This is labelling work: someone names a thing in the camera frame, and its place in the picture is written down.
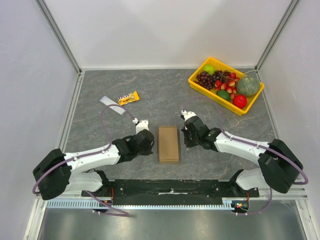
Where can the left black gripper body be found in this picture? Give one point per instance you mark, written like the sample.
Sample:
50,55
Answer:
146,151

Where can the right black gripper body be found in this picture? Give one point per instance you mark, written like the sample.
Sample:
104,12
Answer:
186,137

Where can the brown cardboard box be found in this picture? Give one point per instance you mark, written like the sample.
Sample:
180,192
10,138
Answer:
168,145

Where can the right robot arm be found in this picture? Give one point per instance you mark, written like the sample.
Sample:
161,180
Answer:
278,167

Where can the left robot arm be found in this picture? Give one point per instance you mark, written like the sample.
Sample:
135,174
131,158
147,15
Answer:
60,172

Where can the dark green lime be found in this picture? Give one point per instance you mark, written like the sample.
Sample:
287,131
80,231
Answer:
223,94

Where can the yellow candy packet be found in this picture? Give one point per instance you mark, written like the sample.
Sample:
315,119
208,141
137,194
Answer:
128,98

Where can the red apple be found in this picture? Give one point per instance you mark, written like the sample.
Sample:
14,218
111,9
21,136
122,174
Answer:
240,101

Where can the purple grape bunch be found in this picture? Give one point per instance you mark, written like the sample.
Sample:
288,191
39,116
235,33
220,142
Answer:
214,81

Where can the red strawberry cluster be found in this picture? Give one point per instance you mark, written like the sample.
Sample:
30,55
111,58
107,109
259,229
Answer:
231,86

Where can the light green apple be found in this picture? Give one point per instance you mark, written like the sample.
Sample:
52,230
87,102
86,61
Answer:
209,69

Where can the green netted melon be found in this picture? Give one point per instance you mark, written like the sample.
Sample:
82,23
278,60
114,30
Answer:
249,85

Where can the yellow plastic tray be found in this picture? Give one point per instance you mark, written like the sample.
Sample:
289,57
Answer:
218,65

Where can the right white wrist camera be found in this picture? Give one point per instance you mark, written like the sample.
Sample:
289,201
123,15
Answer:
185,115

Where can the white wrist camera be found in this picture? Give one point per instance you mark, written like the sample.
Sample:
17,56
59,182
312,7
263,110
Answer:
140,125
185,115

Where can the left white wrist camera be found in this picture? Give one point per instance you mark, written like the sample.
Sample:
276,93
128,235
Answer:
140,125

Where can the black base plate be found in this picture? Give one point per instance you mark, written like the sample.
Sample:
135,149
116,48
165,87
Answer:
120,188

